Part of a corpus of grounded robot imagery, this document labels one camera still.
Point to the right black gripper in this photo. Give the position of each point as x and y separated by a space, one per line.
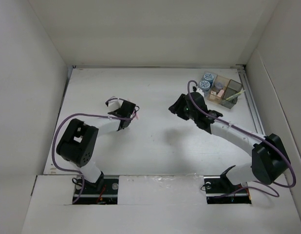
177 107

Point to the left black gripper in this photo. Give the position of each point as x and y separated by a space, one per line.
115 111

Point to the blue tape roll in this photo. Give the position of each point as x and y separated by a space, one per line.
204 85
209 77

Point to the green pen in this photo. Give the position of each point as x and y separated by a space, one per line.
234 97

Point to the yellow highlighter pen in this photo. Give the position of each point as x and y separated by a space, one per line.
236 95

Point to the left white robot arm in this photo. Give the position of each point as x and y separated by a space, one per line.
78 140

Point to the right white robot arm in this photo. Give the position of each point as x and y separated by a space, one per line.
268 156

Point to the clear plastic container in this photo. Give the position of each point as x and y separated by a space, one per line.
206 93

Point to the grey plastic container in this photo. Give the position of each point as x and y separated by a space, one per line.
230 96

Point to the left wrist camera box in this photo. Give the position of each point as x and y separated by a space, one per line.
112 102

